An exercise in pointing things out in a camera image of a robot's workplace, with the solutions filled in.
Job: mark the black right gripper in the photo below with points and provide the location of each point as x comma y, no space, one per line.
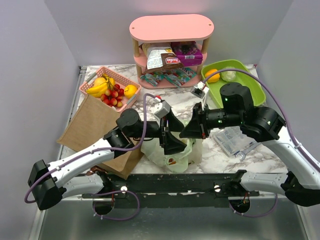
197,127

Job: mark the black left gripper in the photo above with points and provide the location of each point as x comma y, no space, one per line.
171,144

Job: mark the light green plastic grocery bag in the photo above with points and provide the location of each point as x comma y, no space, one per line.
175,163

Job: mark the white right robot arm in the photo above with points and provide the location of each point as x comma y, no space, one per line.
301,184

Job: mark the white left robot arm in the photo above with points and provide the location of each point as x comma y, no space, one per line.
49,183

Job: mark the brown Tuba snack bag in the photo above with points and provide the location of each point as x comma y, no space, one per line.
170,61

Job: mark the white snack bag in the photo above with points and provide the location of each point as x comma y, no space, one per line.
153,53

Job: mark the green plastic tray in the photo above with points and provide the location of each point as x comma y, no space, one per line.
257,93

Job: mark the clear plastic screw box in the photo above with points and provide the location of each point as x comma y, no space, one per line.
232,140

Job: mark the right colourful candy packet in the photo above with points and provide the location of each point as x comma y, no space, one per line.
179,76

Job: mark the colourful candy packet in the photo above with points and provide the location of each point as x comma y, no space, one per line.
179,76
153,78

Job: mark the green cabbage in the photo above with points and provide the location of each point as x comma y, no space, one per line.
228,76

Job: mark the silver wrench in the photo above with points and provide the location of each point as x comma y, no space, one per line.
241,155

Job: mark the left colourful candy packet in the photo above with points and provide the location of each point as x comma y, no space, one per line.
153,78

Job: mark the purple snack box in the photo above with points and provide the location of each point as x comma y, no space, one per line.
187,52

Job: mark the red cherry bunch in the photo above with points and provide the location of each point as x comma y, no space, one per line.
113,96

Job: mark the pink three-tier shelf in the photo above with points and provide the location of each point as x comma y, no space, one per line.
170,28

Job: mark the pink plastic fruit basket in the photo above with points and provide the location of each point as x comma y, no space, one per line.
113,78

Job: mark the yellow banana bunch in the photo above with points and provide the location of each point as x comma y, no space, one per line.
97,91

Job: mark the yellow peach fruit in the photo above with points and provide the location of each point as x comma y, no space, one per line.
98,81

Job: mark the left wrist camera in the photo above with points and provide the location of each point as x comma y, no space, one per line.
161,108

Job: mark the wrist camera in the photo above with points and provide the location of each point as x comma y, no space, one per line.
161,108
200,90

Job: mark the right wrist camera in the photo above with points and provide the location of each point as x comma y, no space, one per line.
200,90

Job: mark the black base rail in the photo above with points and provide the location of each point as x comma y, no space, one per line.
159,190

